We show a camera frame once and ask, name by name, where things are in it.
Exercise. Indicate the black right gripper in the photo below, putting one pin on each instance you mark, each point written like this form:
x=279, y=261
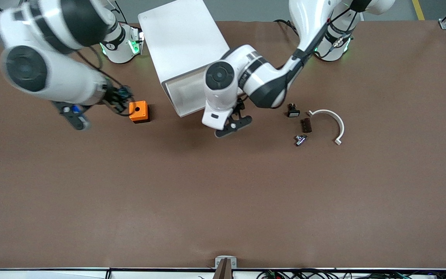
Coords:
x=111, y=94

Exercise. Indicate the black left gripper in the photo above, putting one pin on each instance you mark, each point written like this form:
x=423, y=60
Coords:
x=240, y=105

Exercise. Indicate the blue yellow push button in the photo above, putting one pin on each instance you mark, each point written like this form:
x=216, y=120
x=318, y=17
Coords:
x=124, y=93

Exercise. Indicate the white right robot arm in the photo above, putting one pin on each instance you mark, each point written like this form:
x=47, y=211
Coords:
x=52, y=77

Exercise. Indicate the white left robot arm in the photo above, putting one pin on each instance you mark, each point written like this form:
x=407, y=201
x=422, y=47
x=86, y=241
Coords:
x=261, y=77

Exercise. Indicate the silver metal fitting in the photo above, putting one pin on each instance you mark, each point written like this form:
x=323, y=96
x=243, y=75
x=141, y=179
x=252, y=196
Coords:
x=300, y=140

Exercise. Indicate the brown terminal block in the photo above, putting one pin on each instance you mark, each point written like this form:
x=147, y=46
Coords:
x=307, y=125

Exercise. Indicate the orange button enclosure box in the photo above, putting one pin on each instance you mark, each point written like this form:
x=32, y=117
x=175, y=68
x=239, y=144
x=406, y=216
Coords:
x=138, y=111

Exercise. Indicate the black push button switch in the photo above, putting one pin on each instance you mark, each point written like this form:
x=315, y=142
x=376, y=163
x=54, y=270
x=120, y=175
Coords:
x=293, y=112

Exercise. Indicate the white curved plastic bracket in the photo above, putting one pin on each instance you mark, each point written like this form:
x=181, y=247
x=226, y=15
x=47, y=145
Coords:
x=337, y=118

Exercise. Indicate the grey metal bracket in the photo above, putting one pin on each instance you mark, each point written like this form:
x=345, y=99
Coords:
x=220, y=260

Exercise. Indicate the brown tapered post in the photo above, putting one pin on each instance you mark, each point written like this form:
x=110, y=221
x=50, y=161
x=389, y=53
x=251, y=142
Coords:
x=223, y=271

